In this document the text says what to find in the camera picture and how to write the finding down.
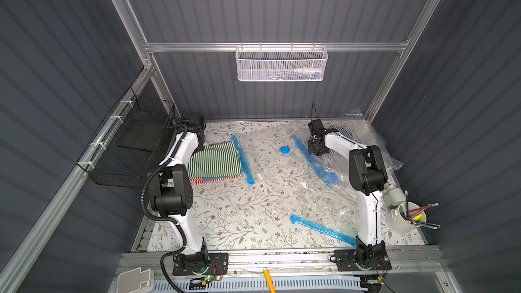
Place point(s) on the red white striped tank top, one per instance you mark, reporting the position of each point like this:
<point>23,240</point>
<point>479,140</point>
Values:
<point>200,180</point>

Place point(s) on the orange pencil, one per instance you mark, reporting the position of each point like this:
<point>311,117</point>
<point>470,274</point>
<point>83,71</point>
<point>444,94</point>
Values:
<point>270,283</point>

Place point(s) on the clear blue-zip vacuum bag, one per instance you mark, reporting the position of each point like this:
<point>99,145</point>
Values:
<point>294,219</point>

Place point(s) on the vacuum bag with navy striped garment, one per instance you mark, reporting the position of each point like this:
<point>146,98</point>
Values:
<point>357,128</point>

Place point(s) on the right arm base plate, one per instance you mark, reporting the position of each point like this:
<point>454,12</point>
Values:
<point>361,260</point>

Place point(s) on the blue garment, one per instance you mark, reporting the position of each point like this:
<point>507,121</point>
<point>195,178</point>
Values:
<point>216,179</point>

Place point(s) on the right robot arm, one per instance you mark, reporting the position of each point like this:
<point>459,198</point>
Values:
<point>366,173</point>

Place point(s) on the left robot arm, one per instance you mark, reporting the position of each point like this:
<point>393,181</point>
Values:
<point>168,193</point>

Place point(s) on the white wire wall basket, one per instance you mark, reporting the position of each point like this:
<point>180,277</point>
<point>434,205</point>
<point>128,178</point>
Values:
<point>281,63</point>

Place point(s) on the black wire wall basket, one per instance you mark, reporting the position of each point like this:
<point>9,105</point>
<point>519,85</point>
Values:
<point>131,143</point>

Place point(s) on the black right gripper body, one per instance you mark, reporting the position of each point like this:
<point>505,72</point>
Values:
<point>315,142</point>

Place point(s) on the white pen cup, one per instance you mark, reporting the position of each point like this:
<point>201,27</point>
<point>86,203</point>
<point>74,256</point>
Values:
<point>398,222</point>

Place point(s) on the green white striped garment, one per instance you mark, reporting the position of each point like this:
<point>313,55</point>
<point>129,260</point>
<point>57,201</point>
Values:
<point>215,161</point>

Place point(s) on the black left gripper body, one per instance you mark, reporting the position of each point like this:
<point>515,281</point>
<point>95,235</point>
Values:
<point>196,123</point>

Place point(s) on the white plastic holder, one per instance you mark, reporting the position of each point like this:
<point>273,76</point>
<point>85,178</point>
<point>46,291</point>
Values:
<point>136,281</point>

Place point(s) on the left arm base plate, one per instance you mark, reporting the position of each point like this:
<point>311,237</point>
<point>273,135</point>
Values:
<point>201,264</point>

